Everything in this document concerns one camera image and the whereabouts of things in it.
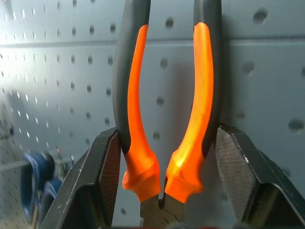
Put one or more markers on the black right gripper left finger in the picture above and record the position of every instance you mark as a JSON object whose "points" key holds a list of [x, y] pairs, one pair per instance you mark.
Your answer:
{"points": [[78, 190]]}

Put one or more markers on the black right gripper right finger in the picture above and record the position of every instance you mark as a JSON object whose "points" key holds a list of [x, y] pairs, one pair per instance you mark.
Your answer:
{"points": [[259, 171]]}

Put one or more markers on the grey metal pegboard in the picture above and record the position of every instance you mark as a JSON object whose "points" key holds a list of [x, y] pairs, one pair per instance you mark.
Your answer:
{"points": [[59, 71]]}

